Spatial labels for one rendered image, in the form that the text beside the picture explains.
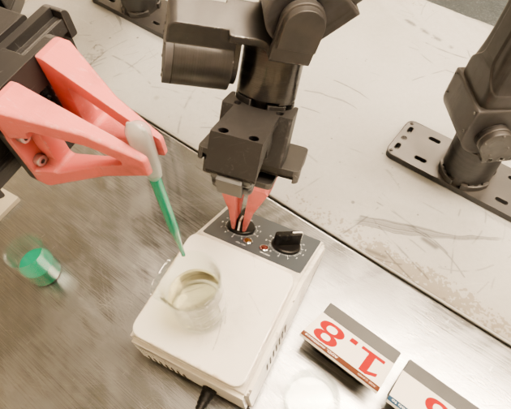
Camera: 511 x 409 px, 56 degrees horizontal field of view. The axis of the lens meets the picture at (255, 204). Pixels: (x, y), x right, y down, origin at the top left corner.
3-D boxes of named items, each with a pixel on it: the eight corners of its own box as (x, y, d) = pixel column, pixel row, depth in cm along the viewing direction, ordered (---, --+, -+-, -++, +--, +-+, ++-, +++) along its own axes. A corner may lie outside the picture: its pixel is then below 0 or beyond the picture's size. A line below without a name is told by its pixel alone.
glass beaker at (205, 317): (221, 277, 47) (211, 238, 40) (237, 328, 44) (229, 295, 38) (161, 295, 46) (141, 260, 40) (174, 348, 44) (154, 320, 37)
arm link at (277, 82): (226, 110, 43) (238, 31, 39) (219, 89, 47) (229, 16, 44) (299, 118, 44) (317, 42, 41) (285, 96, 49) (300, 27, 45)
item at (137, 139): (145, 170, 28) (123, 118, 24) (164, 178, 27) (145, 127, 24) (139, 179, 27) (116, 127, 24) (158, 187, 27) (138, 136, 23)
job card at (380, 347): (330, 303, 54) (333, 289, 50) (401, 353, 51) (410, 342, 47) (298, 346, 52) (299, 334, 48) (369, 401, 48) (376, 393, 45)
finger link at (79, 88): (173, 71, 24) (30, 22, 26) (87, 179, 21) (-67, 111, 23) (195, 154, 30) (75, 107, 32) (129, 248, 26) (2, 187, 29)
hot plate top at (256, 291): (194, 233, 51) (192, 229, 50) (298, 278, 47) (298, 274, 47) (129, 333, 45) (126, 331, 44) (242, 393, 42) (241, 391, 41)
